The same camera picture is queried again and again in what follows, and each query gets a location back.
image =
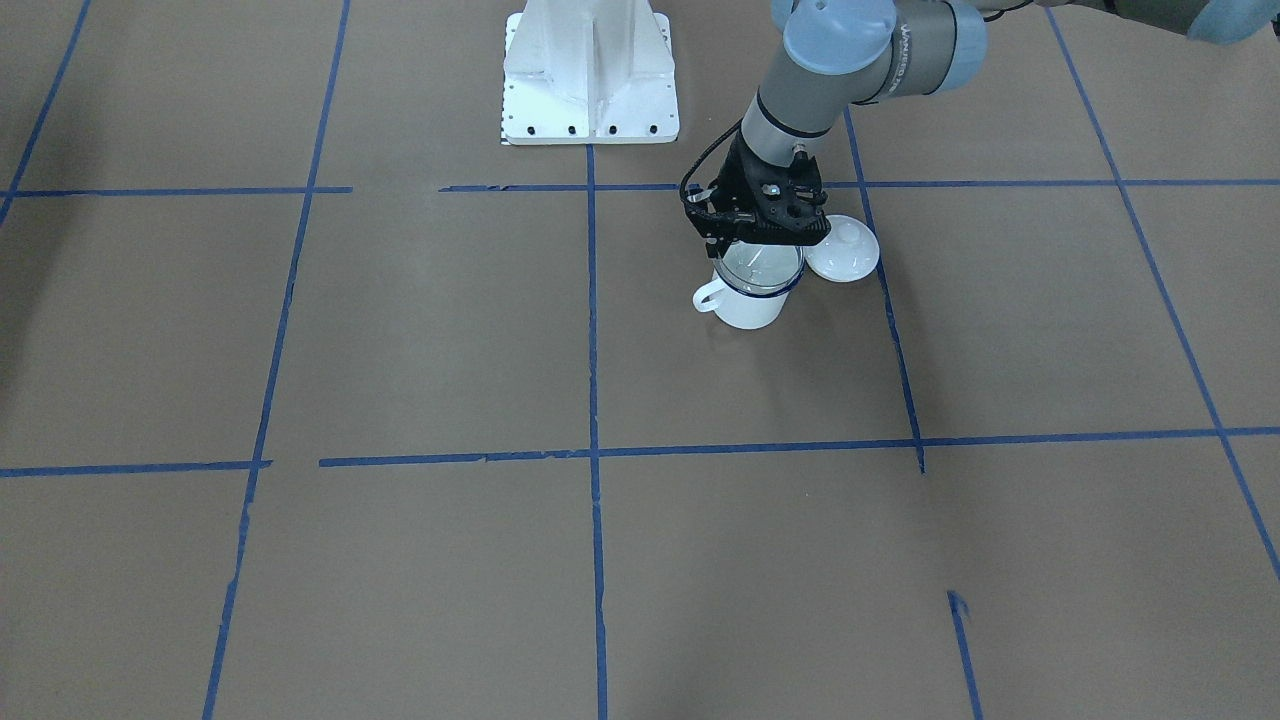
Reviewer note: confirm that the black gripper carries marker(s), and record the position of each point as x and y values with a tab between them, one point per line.
737	172

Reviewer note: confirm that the white ceramic lid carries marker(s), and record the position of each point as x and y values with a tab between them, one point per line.
849	252

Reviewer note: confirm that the clear plastic funnel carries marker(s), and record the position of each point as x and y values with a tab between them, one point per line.
760	270

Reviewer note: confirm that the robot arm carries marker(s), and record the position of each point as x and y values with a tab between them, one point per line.
833	54

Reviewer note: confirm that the white enamel mug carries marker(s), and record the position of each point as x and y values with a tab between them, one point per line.
741	311

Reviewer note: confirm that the brown paper table cover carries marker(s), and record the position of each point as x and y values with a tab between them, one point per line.
321	403

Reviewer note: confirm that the white camera stand base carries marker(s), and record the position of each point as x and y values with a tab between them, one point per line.
579	72

